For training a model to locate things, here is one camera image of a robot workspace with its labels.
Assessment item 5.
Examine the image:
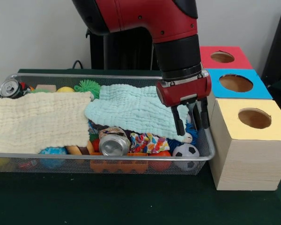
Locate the orange ball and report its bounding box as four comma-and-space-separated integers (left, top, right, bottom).
148, 150, 172, 172

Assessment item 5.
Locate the small soccer ball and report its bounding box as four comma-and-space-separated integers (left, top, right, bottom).
172, 143, 200, 170

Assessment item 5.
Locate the clear mesh bin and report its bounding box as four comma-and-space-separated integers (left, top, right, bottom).
0, 73, 216, 176

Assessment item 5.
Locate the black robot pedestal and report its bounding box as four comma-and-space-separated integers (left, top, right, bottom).
85, 25, 160, 70

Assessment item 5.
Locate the mint waffle cloth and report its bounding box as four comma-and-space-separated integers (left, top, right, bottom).
84, 84, 190, 143

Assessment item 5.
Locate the yellow ball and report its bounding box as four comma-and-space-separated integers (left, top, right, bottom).
56, 86, 75, 93

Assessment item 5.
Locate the green spiky ball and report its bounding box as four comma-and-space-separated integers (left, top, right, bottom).
74, 79, 101, 99

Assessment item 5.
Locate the colourful patterned cloth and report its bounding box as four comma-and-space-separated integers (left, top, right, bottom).
130, 132, 170, 154

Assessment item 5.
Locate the cream waffle cloth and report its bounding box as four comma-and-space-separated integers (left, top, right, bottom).
0, 91, 94, 154

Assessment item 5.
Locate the blue spiky toy with eyes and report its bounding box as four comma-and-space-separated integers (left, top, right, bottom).
167, 123, 199, 148

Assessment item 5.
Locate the crushed silver can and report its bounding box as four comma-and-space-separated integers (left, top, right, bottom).
98, 126, 132, 157

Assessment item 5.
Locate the wooden box with three holes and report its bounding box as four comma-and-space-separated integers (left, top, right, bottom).
199, 46, 281, 191

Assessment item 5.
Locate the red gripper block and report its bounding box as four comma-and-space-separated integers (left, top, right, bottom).
155, 74, 213, 137

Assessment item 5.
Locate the dark green table cloth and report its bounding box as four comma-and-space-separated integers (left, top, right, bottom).
0, 68, 281, 225

